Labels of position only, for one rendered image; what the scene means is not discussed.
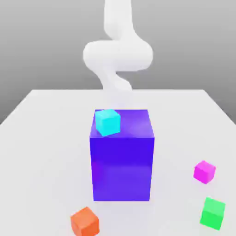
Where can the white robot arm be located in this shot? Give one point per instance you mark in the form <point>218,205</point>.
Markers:
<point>118,55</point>

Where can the small cyan cube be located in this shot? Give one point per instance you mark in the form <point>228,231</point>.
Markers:
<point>108,123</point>

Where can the small magenta cube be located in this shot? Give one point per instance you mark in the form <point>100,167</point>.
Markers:
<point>204,172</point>

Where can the small orange cube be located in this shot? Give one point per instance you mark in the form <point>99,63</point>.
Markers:
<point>84,222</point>

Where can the small green cube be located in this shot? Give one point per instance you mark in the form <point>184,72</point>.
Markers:
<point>213,213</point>

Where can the large purple box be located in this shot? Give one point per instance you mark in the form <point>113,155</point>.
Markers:
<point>121,166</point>

